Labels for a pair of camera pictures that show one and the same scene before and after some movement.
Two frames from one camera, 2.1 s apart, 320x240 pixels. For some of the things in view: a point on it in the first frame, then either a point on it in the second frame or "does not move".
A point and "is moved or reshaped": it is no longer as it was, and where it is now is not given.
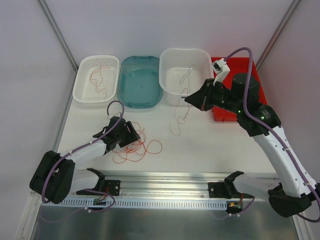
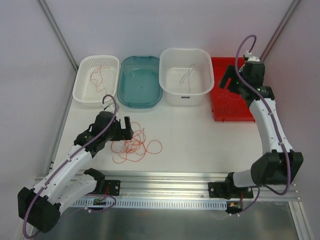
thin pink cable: (183, 106) is moved or reshaped
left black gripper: (127, 135) does not move
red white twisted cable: (96, 78) does not move
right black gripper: (207, 93) -> (235, 81)
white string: (190, 70) does not move
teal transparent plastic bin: (139, 81) does not move
